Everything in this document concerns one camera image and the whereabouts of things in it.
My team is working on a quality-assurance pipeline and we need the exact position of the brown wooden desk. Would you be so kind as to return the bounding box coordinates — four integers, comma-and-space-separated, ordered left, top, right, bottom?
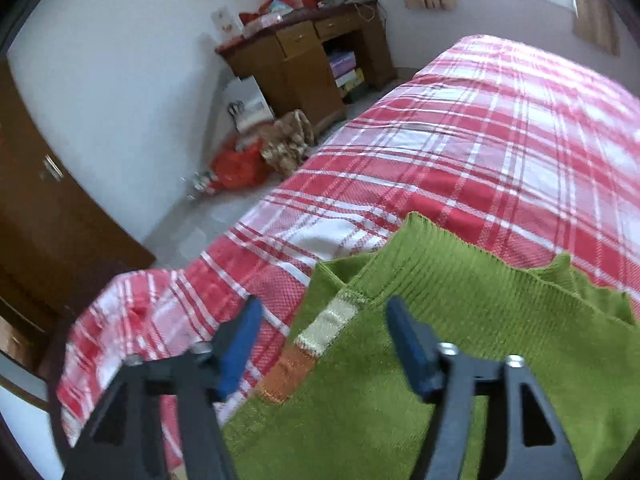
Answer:
215, 0, 398, 133

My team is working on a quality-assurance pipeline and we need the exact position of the bed with red plaid sheet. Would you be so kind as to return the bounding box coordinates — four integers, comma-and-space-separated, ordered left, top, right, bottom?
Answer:
56, 34, 640, 466

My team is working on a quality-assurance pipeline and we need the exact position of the brown floral bag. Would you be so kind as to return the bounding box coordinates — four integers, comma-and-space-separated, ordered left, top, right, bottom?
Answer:
257, 109, 317, 178

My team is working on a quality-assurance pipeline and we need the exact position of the purple flat box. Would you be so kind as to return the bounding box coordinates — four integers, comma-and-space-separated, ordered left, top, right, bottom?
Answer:
327, 51, 357, 78

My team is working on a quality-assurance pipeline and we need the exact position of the brown wooden wardrobe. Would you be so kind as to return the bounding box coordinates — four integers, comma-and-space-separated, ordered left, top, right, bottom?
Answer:
0, 57, 157, 391

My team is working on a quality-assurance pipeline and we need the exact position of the white flat box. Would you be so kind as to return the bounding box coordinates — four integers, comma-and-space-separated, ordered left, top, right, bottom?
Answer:
335, 69, 366, 90

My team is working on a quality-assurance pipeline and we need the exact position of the pink gift box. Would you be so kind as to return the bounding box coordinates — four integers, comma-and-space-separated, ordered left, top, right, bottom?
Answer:
239, 10, 283, 38

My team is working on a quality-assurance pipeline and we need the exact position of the green orange striped knit sweater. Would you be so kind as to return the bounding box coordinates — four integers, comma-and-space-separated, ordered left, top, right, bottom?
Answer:
220, 211, 640, 480

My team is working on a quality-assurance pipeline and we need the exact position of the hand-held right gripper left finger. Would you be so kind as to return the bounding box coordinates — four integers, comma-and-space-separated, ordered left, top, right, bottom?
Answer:
62, 295, 264, 480

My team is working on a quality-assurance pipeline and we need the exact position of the red plastic bag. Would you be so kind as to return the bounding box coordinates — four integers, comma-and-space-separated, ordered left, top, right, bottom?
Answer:
210, 137, 271, 192

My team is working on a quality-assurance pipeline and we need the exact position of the white printed card box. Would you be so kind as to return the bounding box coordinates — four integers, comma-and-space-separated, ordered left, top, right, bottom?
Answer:
210, 6, 241, 47

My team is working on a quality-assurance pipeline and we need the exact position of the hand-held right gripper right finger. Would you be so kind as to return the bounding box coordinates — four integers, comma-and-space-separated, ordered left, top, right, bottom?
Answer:
386, 295, 583, 480

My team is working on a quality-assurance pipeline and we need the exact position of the white paper shopping bag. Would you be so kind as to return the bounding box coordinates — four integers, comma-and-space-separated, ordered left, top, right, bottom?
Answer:
222, 76, 276, 136

